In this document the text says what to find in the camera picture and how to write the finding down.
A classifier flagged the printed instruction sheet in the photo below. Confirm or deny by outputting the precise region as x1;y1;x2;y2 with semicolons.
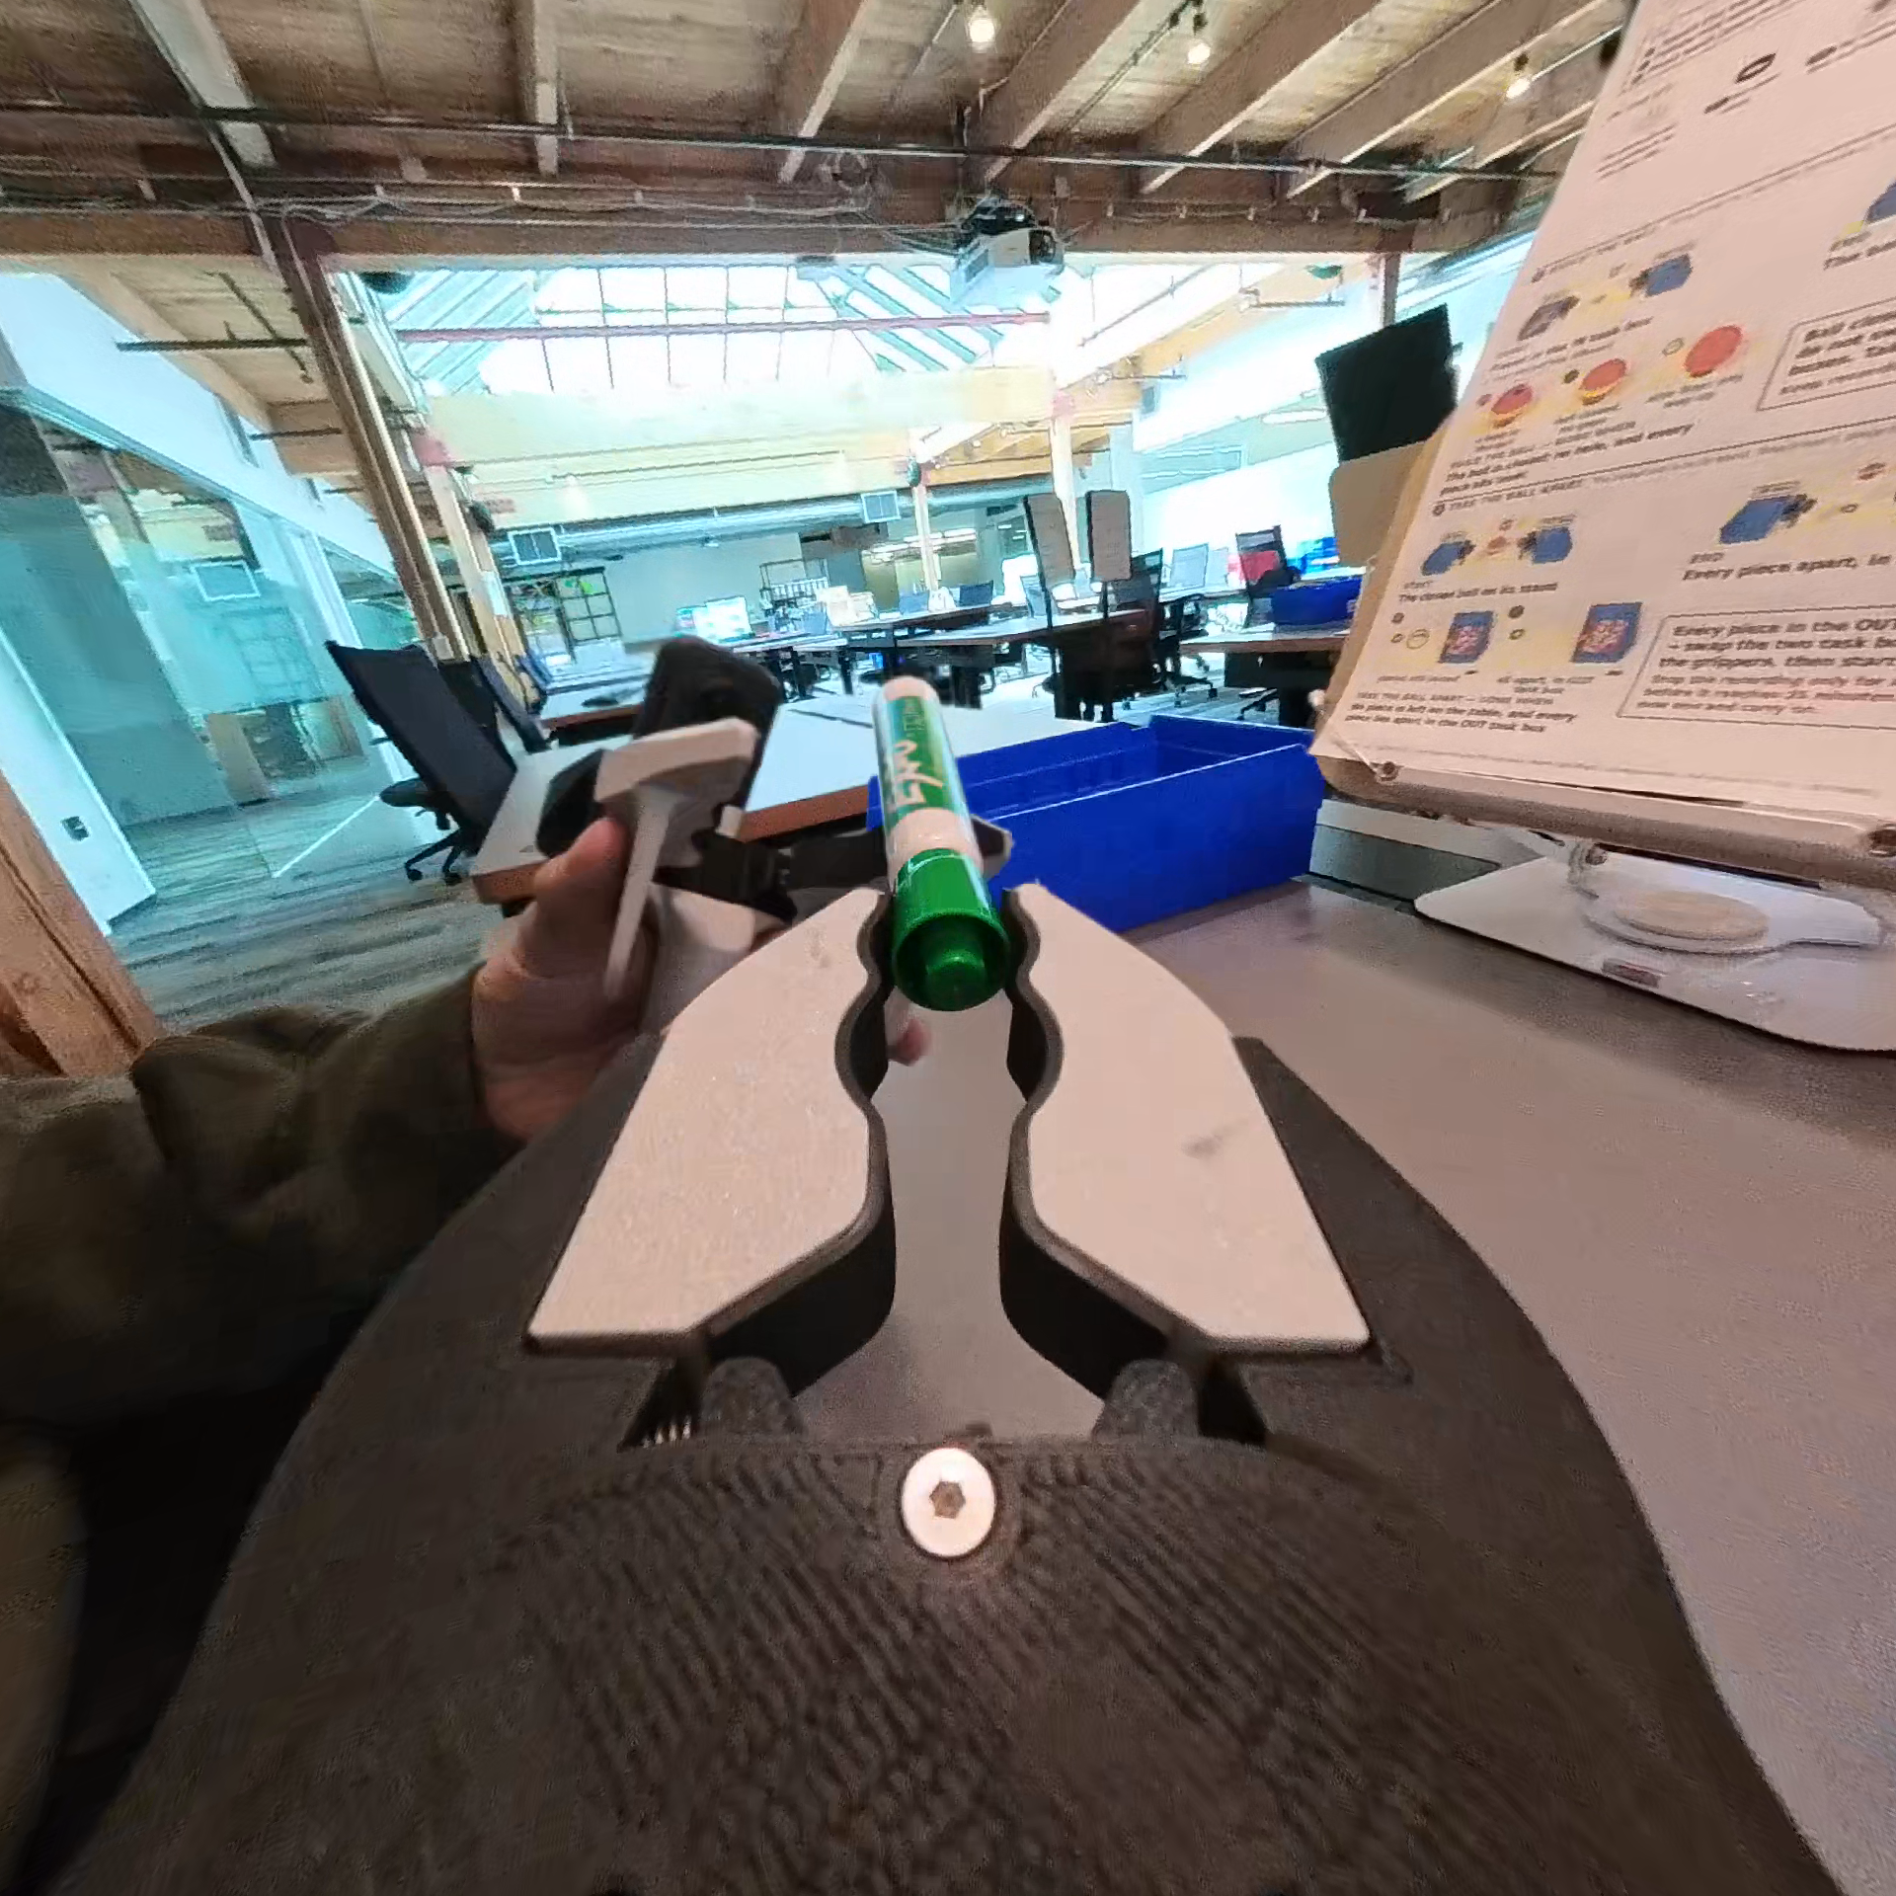
1310;0;1896;823

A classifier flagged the row of office desks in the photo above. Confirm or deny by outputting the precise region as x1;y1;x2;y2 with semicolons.
533;487;1351;712

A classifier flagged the ceiling projector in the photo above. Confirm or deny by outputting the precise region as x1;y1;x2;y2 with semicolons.
948;207;1069;298

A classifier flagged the cardboard panel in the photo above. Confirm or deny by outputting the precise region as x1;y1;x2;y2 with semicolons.
1321;440;1462;572

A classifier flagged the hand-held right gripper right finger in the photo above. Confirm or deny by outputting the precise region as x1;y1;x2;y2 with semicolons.
999;882;1373;1402

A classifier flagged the black office chair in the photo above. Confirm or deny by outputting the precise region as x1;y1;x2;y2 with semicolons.
326;639;522;886

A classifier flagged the wooden support post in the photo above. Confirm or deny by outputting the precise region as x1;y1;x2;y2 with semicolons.
267;221;468;661

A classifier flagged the white tablet stand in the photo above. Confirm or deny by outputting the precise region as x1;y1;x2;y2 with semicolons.
1414;835;1896;1054

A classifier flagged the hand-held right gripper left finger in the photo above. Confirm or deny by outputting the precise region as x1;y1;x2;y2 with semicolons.
525;884;899;1402

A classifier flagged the white office desk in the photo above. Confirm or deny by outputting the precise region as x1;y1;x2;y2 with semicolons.
474;693;1144;908

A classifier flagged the person's left hand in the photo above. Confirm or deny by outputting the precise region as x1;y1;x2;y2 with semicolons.
470;811;662;1145

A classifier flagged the black monitor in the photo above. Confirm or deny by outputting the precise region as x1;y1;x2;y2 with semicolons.
1315;306;1462;464

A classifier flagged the green dry erase marker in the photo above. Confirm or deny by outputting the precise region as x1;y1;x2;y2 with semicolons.
869;673;1013;1013

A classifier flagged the person's torso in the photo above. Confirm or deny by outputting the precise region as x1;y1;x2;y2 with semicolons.
0;1406;314;1896

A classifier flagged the white round pad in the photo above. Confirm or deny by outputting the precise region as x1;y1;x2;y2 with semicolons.
1582;880;1778;953

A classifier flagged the person's left forearm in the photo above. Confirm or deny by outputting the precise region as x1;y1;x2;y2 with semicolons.
0;969;514;1423

